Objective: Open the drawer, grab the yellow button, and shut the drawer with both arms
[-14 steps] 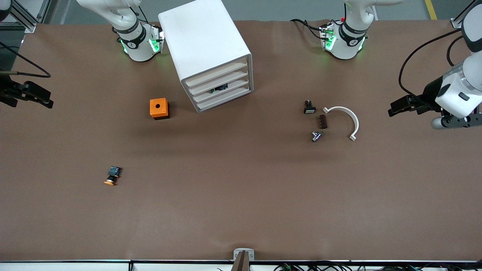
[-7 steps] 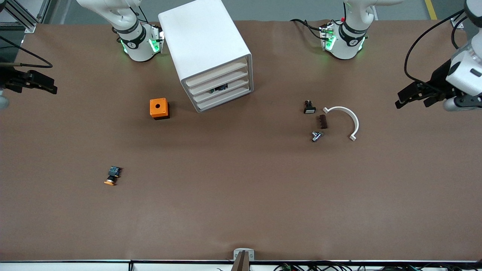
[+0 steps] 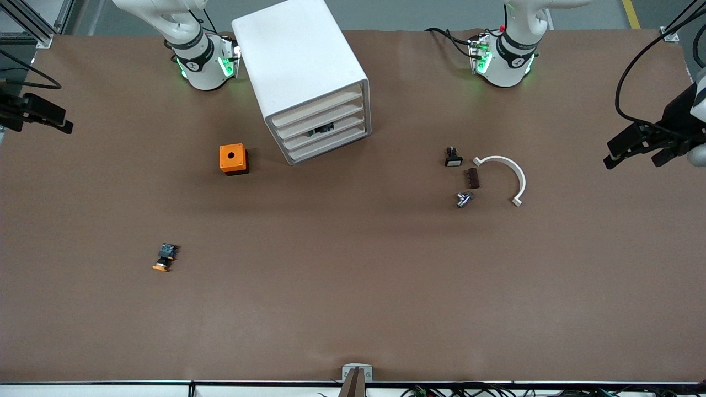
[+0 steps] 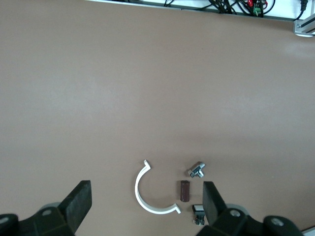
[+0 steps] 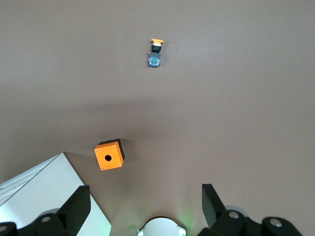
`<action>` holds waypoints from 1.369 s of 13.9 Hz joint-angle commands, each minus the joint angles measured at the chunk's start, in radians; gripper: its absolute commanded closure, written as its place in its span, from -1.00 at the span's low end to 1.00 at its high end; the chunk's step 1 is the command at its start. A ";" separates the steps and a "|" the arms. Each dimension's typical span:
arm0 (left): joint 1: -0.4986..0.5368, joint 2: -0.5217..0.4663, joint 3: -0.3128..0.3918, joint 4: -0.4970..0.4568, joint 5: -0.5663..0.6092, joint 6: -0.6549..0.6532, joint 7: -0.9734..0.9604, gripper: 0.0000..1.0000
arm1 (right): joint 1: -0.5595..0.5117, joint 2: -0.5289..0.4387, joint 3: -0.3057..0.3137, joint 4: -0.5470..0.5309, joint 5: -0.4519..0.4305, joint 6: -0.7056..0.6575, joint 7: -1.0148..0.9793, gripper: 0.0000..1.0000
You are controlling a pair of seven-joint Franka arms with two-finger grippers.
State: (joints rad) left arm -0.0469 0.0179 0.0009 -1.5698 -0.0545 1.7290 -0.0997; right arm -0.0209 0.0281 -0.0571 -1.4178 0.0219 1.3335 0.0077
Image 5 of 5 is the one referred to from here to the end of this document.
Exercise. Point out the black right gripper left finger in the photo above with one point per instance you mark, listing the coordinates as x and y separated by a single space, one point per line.
77 206

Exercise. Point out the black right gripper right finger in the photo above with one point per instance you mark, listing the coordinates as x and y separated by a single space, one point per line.
213 209

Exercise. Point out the yellow-capped push button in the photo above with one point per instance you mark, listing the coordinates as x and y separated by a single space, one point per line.
155 60

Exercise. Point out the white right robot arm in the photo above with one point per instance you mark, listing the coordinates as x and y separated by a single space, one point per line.
161 227

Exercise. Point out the orange button enclosure box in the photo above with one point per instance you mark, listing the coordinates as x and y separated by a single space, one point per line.
114 159

